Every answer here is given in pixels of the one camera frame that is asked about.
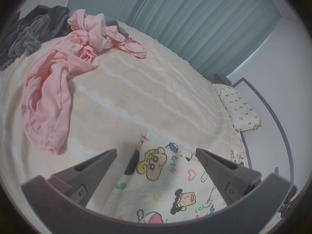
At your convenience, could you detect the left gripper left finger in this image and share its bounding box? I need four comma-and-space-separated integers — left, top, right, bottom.
49, 149, 117, 207

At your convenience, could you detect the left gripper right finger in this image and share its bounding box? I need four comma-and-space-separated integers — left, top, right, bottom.
195, 148, 263, 206

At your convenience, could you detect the white printed pyjama top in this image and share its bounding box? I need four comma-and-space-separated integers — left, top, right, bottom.
105, 129, 249, 224

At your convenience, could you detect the bed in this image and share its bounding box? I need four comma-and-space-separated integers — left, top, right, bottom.
0, 21, 294, 220

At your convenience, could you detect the white printed pillow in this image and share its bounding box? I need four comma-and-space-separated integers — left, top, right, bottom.
214, 84, 263, 132

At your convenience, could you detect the pink garment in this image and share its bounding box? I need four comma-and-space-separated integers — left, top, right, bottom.
21, 9, 147, 155

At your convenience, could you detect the grey bedside table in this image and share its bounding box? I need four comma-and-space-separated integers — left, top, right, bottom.
202, 73, 231, 85

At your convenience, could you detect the dark grey garment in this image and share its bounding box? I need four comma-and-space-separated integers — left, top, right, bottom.
0, 5, 73, 71

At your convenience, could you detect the blue-green curtain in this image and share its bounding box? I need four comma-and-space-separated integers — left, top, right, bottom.
66, 0, 284, 81

